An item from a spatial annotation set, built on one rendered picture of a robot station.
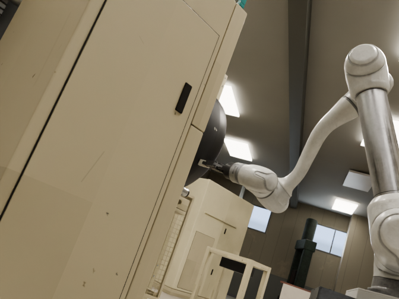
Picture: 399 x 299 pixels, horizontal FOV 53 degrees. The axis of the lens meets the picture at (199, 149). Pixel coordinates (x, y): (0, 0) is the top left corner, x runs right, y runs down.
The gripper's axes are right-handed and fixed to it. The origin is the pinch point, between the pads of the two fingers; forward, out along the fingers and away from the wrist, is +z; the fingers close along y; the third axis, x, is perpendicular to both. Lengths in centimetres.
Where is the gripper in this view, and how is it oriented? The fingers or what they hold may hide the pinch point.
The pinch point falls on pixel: (204, 163)
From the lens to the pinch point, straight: 188.0
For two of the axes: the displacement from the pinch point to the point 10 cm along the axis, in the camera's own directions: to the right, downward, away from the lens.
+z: -6.4, -1.6, 7.5
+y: -6.4, -4.2, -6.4
